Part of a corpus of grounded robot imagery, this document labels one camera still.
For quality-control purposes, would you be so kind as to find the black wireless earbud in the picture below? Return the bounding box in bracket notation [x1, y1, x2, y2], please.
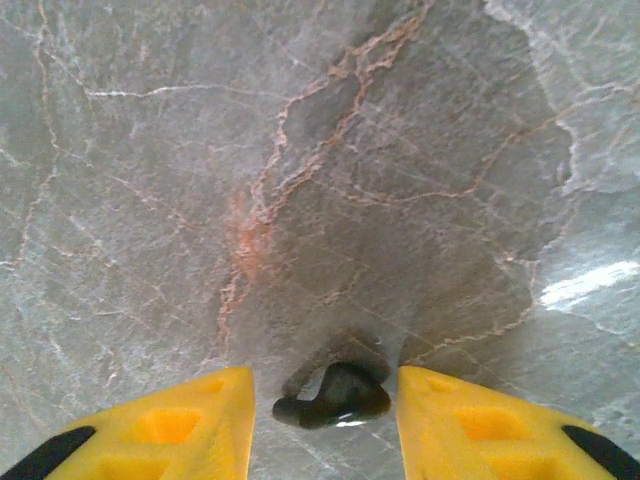
[272, 362, 392, 430]

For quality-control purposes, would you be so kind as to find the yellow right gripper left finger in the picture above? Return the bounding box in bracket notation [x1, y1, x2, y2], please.
[0, 367, 256, 480]

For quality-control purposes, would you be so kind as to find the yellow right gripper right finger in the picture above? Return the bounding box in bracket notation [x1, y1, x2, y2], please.
[397, 366, 640, 480]

